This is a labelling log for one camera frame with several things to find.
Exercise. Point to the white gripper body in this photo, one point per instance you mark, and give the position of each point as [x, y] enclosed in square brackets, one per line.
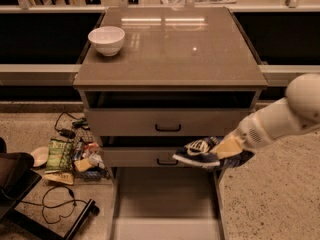
[247, 135]

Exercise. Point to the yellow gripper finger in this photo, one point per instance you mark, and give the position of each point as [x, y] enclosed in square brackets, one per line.
[229, 146]

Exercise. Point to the blue chip bag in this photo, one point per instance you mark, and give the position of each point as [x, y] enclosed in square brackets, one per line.
[198, 153]

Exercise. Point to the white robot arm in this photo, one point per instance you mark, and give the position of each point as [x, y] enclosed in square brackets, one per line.
[297, 113]

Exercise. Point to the open bottom drawer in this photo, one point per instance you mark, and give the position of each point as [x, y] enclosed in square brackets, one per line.
[167, 203]

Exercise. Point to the grey drawer cabinet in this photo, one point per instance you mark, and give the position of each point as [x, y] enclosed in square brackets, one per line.
[174, 49]

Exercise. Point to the green chip bag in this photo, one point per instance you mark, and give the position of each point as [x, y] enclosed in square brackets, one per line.
[59, 156]

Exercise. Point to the yellow snack bag on floor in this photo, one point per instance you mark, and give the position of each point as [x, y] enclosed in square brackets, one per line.
[61, 177]

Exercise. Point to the white ceramic bowl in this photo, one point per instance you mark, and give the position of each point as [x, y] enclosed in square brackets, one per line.
[107, 40]

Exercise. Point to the black power adapter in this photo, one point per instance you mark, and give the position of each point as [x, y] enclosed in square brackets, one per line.
[67, 133]

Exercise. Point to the white plate on floor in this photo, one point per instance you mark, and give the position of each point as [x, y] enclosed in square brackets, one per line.
[40, 155]

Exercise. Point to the middle drawer with handle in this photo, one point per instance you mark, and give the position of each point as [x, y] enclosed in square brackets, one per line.
[142, 151]

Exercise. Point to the drawer with handle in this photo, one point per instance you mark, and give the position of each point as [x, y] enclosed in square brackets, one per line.
[142, 151]
[170, 113]

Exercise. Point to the top drawer with handle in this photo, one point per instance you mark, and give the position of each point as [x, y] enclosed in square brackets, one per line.
[170, 113]

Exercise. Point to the wire basket of snacks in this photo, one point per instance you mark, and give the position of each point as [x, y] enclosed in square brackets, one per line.
[87, 157]

